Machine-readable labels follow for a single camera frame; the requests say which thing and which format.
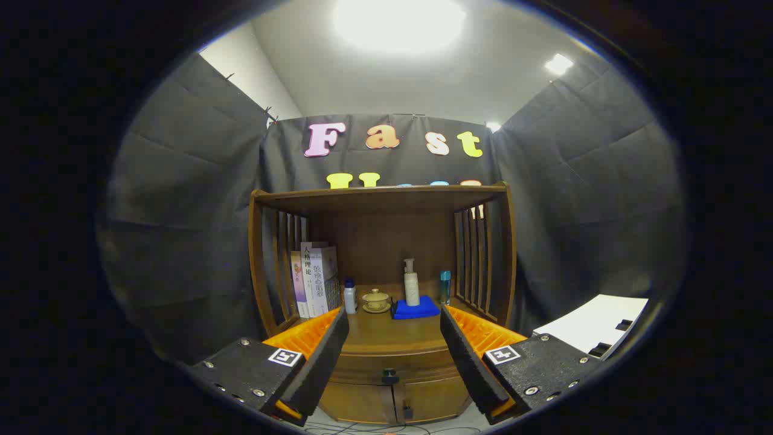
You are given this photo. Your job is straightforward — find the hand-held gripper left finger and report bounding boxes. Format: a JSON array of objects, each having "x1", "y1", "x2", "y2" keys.
[{"x1": 190, "y1": 305, "x2": 351, "y2": 427}]

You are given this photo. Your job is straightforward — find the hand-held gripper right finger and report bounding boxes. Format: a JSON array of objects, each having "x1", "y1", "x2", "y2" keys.
[{"x1": 439, "y1": 304, "x2": 605, "y2": 425}]

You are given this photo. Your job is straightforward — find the wooden drawer with black knob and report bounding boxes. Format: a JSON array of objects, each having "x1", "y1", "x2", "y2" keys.
[{"x1": 329, "y1": 350, "x2": 466, "y2": 387}]

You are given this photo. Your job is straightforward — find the wooden cabinet door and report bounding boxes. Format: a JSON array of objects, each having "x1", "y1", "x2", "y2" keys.
[
  {"x1": 396, "y1": 378, "x2": 472, "y2": 424},
  {"x1": 320, "y1": 381, "x2": 396, "y2": 424}
]

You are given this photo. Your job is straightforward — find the wooden countertop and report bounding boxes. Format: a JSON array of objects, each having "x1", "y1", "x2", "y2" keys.
[{"x1": 275, "y1": 283, "x2": 496, "y2": 357}]

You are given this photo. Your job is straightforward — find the brown wooden cabinet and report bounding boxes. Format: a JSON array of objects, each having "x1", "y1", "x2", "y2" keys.
[{"x1": 248, "y1": 181, "x2": 519, "y2": 425}]

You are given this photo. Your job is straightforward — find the blue folded cloth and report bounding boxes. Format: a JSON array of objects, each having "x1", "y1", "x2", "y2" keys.
[{"x1": 391, "y1": 295, "x2": 441, "y2": 320}]

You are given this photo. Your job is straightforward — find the purple book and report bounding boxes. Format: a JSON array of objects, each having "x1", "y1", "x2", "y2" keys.
[{"x1": 290, "y1": 251, "x2": 310, "y2": 319}]

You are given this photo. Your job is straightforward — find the yellow lidded teacup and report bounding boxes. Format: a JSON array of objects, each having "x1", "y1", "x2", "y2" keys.
[{"x1": 362, "y1": 288, "x2": 391, "y2": 314}]

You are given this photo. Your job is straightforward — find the white pump bottle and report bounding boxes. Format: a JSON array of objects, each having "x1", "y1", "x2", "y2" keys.
[{"x1": 403, "y1": 259, "x2": 420, "y2": 307}]

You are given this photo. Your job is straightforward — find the white appliance box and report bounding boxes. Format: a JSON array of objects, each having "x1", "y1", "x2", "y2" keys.
[{"x1": 533, "y1": 294, "x2": 650, "y2": 361}]

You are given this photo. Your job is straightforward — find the black backdrop cloth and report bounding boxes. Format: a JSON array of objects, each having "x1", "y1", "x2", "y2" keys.
[{"x1": 100, "y1": 51, "x2": 686, "y2": 363}]

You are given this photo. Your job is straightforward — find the large ceiling light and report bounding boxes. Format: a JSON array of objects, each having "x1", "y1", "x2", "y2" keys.
[{"x1": 332, "y1": 0, "x2": 467, "y2": 55}]

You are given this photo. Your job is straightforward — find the black floor cables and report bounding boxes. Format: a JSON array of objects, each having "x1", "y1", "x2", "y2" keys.
[{"x1": 302, "y1": 420, "x2": 484, "y2": 435}]

